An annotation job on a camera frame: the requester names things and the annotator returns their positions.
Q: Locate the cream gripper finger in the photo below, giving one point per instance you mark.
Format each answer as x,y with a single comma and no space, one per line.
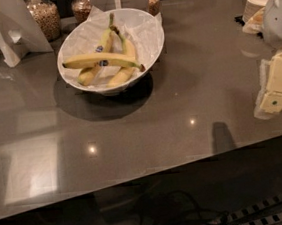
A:
274,85
260,85

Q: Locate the white bowl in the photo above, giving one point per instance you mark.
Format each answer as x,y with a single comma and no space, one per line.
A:
118,86

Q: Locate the white paper bowl liner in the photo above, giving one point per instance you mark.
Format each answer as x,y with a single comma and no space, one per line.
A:
145,30

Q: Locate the left yellow banana with sticker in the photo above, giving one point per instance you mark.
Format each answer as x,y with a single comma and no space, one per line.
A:
86,75

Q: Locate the stack of white paper bowls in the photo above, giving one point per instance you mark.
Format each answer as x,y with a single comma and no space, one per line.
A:
251,7

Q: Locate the black white striped floor tape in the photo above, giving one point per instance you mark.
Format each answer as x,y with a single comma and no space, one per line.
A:
266,212

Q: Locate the glass jar right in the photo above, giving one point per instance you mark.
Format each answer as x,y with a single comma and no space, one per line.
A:
154,6

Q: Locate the small glass jar middle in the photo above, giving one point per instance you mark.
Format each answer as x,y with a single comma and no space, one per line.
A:
81,9

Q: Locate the large glass cereal jar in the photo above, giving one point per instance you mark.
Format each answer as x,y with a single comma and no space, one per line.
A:
46,15

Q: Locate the white folded sign left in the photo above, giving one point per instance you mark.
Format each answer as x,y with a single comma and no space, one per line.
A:
19,32

